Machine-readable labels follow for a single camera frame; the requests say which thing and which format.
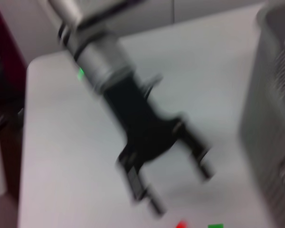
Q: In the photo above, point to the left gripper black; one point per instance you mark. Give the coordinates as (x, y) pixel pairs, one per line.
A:
(142, 123)

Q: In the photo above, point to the small orange-red notched brick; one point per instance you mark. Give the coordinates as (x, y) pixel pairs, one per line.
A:
(181, 225)

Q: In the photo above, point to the green toy brick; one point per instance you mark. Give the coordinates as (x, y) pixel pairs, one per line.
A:
(215, 226)

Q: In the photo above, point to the grey-green perforated storage bin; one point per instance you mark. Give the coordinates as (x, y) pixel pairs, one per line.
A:
(263, 142)

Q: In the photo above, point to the dark red cabinet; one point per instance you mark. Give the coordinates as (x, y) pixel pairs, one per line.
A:
(7, 71)

